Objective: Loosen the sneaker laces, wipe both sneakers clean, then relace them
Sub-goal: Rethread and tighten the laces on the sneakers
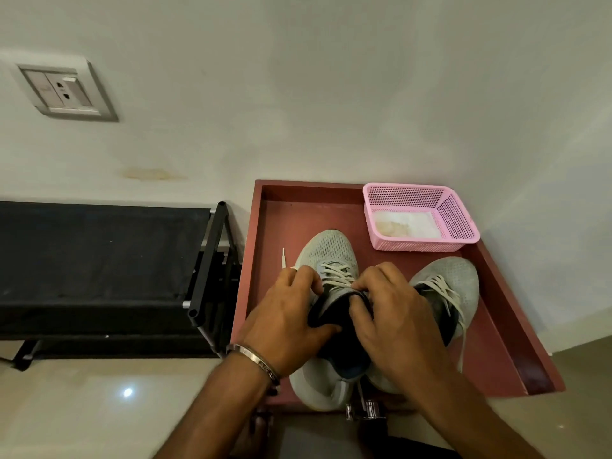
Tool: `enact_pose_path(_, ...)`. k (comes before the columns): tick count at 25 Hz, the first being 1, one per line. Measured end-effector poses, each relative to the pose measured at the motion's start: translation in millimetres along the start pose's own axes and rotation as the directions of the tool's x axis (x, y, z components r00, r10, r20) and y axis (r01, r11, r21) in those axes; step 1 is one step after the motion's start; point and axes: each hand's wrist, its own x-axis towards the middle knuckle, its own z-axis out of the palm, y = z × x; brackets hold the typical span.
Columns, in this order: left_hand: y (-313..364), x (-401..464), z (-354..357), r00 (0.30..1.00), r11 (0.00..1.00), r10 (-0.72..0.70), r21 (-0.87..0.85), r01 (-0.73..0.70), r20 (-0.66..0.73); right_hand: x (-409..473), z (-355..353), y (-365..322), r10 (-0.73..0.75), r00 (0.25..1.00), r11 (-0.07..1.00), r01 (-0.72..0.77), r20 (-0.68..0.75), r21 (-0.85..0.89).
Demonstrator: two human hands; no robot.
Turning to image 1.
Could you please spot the black shoe rack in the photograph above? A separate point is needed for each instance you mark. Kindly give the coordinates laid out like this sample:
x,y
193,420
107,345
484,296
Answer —
x,y
95,253

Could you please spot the grey sneaker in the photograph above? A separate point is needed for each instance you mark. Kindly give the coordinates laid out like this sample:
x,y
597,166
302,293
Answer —
x,y
459,277
330,248

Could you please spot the person's left forearm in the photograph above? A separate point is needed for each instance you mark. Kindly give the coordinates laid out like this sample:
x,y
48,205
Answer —
x,y
220,411

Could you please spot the person's left hand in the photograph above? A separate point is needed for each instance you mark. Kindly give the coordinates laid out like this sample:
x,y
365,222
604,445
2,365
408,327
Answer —
x,y
282,329

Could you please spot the pink plastic basket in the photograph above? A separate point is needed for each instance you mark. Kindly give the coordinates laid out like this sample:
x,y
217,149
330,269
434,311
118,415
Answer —
x,y
411,195

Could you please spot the white wall socket plate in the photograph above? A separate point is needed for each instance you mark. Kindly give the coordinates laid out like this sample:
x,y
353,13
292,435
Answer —
x,y
59,90

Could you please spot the reddish-brown side table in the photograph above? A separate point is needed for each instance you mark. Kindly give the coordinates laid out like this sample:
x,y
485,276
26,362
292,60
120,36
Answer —
x,y
282,219

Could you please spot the white wipe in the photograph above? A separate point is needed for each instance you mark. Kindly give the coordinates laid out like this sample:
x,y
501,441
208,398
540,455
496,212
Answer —
x,y
392,229

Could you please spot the stack of white wipes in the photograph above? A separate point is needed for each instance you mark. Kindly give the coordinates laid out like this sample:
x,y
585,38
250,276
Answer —
x,y
425,222

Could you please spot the person's left foot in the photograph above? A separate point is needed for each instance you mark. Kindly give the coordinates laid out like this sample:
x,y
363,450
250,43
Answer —
x,y
253,435

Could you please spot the person's right hand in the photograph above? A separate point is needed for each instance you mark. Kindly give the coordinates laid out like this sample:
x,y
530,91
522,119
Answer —
x,y
401,329

